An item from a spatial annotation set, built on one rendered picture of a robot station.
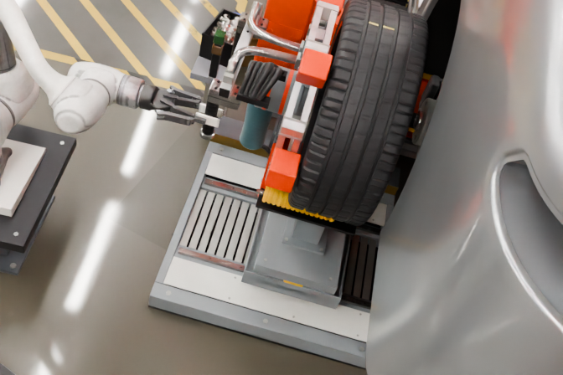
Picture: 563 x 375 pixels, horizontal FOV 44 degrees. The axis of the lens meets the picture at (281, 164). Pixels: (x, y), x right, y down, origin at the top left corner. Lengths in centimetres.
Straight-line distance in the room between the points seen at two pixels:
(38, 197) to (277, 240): 84
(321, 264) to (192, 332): 52
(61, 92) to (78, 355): 97
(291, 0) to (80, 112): 96
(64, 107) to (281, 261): 100
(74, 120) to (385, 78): 81
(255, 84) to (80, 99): 46
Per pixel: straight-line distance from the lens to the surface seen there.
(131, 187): 287
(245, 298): 254
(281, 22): 255
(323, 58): 177
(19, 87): 245
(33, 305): 257
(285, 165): 185
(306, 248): 251
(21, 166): 252
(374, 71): 182
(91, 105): 188
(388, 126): 181
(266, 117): 231
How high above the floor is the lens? 222
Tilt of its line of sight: 46 degrees down
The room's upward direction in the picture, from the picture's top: 18 degrees clockwise
